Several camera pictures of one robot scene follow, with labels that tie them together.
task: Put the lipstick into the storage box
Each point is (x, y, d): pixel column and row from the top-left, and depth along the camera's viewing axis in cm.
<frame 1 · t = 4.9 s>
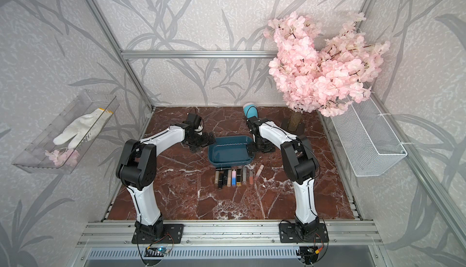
left hand: (210, 144, 96), fingers open
right hand: (258, 152, 96), fingers open
teal plastic storage box: (230, 152, 107), on the table
black lipstick lying sideways: (222, 167, 92), point 3 cm above the table
beige lipstick tube: (216, 176, 90), on the table
tan lipstick tube: (229, 178, 90), on the table
blue pink lipstick tube: (233, 178, 90), on the table
silver lipstick tube: (244, 174, 91), point 2 cm above the table
rose lipstick tube: (251, 178, 90), on the table
light pink lipstick tube: (261, 167, 94), point 2 cm above the table

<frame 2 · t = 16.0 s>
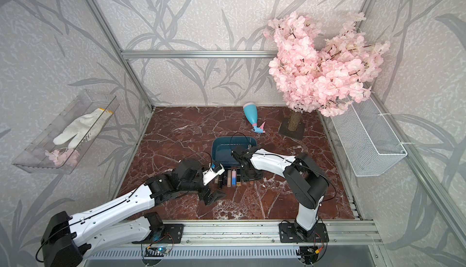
left hand: (220, 187, 74), fingers open
right hand: (248, 177, 89), fingers open
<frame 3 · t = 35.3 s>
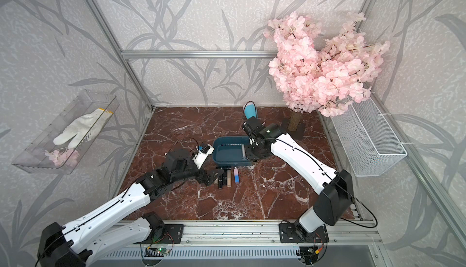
left hand: (215, 166, 74), fingers open
right hand: (250, 155, 79), fingers closed
blue pink lipstick tube: (236, 175, 91), point 2 cm above the table
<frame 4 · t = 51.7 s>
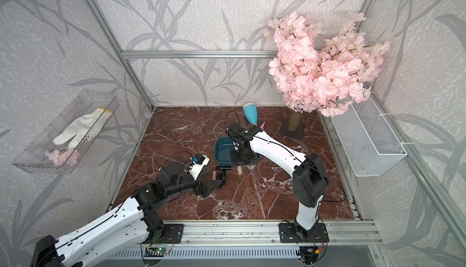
left hand: (214, 177, 73), fingers open
right hand: (235, 163, 82), fingers closed
tan lipstick tube: (239, 170, 81), point 12 cm above the table
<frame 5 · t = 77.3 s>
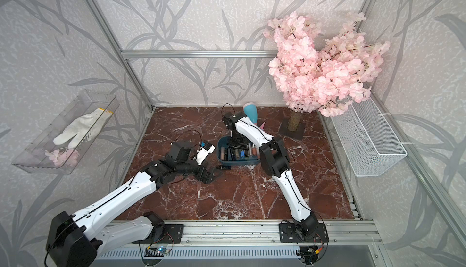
left hand: (215, 169, 76), fingers open
right hand: (235, 149, 98), fingers open
black lipstick tube: (226, 154, 99), point 2 cm above the table
